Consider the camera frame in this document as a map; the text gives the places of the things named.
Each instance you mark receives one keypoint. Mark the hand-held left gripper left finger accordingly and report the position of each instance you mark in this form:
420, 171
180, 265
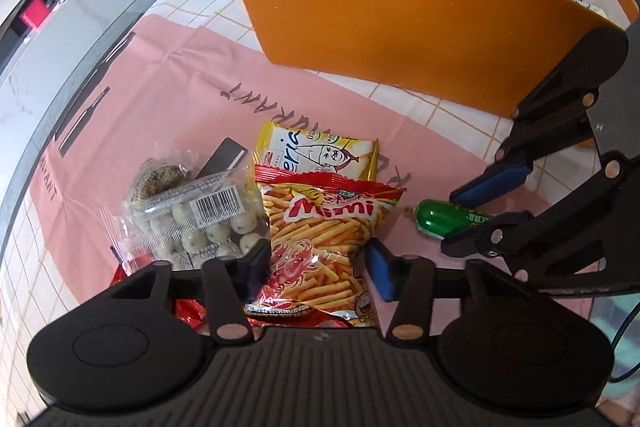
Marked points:
256, 267

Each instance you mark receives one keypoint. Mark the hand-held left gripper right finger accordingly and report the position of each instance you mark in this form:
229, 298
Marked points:
380, 272

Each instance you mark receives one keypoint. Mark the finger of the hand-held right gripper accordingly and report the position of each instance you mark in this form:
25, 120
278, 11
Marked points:
500, 181
480, 234

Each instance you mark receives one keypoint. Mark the green sausage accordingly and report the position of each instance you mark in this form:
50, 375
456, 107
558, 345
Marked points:
435, 217

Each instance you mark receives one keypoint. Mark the red stick snack packet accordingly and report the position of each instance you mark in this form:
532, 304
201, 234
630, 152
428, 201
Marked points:
320, 247

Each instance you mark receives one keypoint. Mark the clear pack of white balls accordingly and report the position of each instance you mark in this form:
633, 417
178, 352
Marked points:
200, 227

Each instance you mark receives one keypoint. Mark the red and yellow snack packet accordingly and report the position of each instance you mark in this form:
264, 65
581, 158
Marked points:
189, 314

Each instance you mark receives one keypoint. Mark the clear packet of brown snack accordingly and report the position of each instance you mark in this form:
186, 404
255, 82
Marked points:
157, 177

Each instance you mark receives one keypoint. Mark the orange cardboard box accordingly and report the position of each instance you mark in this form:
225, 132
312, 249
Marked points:
400, 22

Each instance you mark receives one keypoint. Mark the white snack packet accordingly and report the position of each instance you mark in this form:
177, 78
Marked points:
585, 4

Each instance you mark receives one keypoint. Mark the pink paper mat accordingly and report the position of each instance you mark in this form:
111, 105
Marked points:
325, 107

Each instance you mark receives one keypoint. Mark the red box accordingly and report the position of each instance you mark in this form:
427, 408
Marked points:
36, 14

